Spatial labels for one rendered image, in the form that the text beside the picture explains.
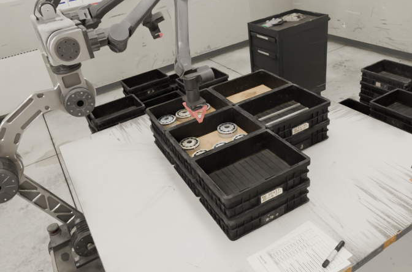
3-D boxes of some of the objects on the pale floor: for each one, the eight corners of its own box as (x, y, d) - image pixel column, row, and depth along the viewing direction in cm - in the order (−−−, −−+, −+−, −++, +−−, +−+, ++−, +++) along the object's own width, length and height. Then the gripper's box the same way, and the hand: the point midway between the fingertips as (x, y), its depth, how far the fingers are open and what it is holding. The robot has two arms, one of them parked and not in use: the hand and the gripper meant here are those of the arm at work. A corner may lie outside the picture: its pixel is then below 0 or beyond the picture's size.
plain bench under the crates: (195, 497, 127) (156, 407, 93) (91, 226, 253) (57, 146, 219) (456, 271, 187) (490, 166, 153) (267, 143, 313) (262, 71, 279)
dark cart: (281, 120, 344) (278, 30, 301) (253, 105, 380) (247, 22, 336) (325, 100, 367) (328, 14, 323) (295, 87, 403) (295, 8, 359)
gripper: (178, 86, 148) (184, 117, 155) (189, 94, 139) (195, 127, 147) (192, 81, 150) (198, 112, 158) (205, 88, 142) (209, 121, 149)
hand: (197, 117), depth 152 cm, fingers open, 6 cm apart
